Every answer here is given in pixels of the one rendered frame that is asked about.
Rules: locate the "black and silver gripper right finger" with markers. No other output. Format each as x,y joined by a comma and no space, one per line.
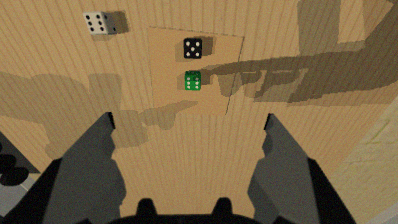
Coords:
288,187

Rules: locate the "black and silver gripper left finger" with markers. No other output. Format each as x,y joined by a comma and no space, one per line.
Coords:
83,186

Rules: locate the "green die with white pips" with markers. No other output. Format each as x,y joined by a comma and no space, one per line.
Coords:
192,80

